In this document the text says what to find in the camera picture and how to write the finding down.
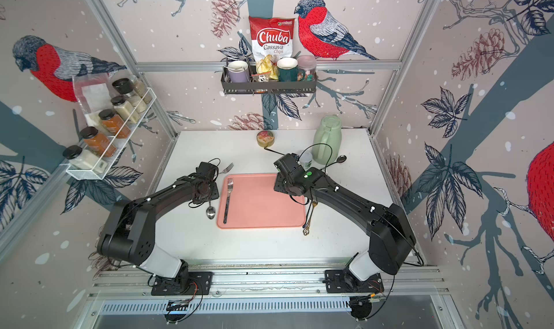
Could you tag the pink lidded clear container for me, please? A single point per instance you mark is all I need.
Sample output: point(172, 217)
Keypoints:
point(307, 65)

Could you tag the orange spice jar front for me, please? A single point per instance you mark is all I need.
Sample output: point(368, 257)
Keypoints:
point(98, 142)

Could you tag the green thermos jug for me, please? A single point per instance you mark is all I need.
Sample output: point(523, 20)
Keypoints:
point(327, 140)

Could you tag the brown spice jar back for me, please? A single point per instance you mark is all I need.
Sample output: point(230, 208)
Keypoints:
point(141, 89)

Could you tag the black spoon near tin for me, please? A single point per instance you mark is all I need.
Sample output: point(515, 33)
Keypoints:
point(273, 151)

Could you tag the orange spice jar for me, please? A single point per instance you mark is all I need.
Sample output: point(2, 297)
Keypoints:
point(98, 142)
point(114, 124)

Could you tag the pink plastic tray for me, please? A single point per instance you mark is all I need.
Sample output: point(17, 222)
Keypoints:
point(254, 204)

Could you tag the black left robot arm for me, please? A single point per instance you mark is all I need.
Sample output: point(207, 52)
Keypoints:
point(129, 234)

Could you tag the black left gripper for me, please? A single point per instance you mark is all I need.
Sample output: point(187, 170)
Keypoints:
point(216, 194)

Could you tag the ornate silver fork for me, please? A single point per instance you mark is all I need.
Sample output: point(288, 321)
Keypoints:
point(227, 169)

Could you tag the clear plastic bag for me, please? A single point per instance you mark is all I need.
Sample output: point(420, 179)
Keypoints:
point(93, 95)

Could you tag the beige spice jar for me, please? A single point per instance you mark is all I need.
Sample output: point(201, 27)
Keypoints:
point(125, 109)

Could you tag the patterned handle steel fork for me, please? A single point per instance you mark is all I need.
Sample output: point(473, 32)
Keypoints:
point(230, 186)

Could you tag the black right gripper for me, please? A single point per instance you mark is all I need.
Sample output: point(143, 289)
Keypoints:
point(278, 184)

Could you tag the white wire spice rack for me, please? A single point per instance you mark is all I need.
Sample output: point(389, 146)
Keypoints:
point(120, 144)

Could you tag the white handled steel spoon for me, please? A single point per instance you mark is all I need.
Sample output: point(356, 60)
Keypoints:
point(210, 211)

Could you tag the round gold tin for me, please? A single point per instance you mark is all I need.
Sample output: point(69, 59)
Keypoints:
point(265, 138)

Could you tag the purple mug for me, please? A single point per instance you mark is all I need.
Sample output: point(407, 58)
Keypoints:
point(238, 71)

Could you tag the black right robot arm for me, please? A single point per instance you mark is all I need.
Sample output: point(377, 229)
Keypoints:
point(391, 238)

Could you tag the gold spoon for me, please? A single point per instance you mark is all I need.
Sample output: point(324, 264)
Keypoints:
point(308, 218)

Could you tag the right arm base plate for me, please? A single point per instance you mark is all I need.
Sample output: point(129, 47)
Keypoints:
point(344, 282)

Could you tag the black pepper grinder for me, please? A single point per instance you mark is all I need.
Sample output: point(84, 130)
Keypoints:
point(125, 88)

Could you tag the red Chuba chips bag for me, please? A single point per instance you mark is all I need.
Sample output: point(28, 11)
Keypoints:
point(272, 40)

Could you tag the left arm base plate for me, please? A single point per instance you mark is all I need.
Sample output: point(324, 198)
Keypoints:
point(198, 283)

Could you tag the dark green mug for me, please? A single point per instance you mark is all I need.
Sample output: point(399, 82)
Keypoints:
point(287, 69)

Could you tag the black wall shelf basket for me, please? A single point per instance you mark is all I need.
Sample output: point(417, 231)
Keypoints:
point(270, 87)

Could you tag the white powder spice jar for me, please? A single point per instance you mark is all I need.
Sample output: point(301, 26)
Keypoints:
point(84, 159)

